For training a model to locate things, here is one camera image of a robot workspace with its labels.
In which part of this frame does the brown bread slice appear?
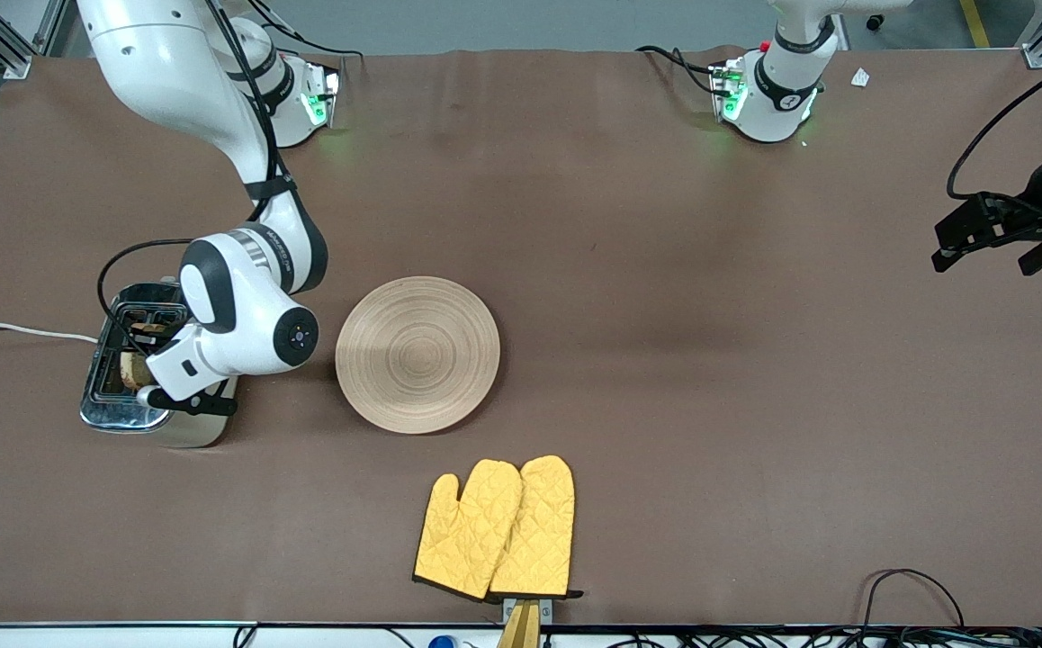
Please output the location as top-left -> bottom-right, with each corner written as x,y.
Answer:
119,349 -> 160,391

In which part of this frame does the round wooden plate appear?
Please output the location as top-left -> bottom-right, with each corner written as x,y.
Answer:
336,275 -> 501,436

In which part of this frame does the chrome and cream toaster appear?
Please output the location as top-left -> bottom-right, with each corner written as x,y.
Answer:
80,282 -> 238,448

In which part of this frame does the brown table cover mat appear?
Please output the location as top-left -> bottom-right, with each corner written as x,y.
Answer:
0,47 -> 1042,626

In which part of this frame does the yellow quilted oven mitt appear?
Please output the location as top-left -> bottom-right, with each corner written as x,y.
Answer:
413,460 -> 524,602
488,454 -> 585,602

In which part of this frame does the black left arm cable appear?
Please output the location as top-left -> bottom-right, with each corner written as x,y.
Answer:
946,40 -> 1042,203

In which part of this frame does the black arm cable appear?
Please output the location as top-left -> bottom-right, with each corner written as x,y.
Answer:
96,0 -> 297,357
946,40 -> 1042,203

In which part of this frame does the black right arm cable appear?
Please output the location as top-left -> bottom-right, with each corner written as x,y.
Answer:
96,0 -> 297,357

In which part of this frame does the looped black cable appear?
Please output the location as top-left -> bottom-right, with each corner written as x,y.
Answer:
861,568 -> 967,631

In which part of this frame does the black right base cable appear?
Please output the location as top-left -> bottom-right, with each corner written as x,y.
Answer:
247,0 -> 365,64

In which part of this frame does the black base cable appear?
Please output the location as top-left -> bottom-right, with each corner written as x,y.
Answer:
636,43 -> 722,95
247,0 -> 365,64

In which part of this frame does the black left base cable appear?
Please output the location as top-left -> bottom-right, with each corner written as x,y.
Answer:
636,43 -> 722,95

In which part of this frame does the black cable bundle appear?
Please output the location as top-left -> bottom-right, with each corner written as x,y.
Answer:
611,628 -> 1042,648

